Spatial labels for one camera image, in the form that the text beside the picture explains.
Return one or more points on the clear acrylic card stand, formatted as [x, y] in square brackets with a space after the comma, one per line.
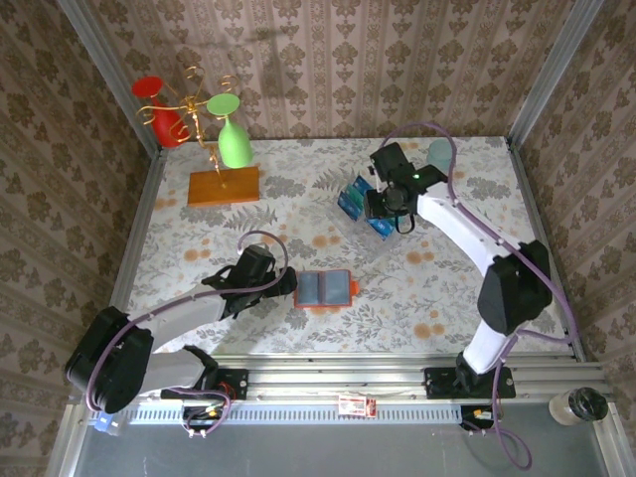
[367, 246]

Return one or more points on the orange card holder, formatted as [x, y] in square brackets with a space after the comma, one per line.
[338, 290]

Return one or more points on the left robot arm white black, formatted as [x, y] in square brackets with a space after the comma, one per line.
[194, 310]

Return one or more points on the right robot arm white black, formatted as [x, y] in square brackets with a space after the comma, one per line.
[457, 223]

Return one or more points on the teal translucent plastic cup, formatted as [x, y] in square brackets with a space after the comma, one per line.
[439, 151]

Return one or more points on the gold glass rack wooden base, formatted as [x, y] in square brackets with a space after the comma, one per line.
[223, 186]

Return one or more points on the small red label box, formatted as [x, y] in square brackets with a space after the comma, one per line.
[355, 406]

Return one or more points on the green plastic wine glass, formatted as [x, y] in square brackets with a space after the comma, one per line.
[233, 146]

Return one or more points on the red plastic wine glass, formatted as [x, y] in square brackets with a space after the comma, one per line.
[166, 126]

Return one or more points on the blue white plug connector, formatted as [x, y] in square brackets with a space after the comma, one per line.
[103, 423]

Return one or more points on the glass jar black lid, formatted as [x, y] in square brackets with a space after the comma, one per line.
[588, 403]

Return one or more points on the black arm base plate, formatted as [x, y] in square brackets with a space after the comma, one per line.
[238, 382]
[437, 385]

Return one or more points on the long aluminium mounting rail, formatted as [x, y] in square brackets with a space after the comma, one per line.
[338, 380]

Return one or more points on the aluminium table side rail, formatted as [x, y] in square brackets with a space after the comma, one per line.
[541, 223]
[144, 208]

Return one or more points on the aluminium frame post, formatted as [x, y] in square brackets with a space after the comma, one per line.
[550, 74]
[117, 79]

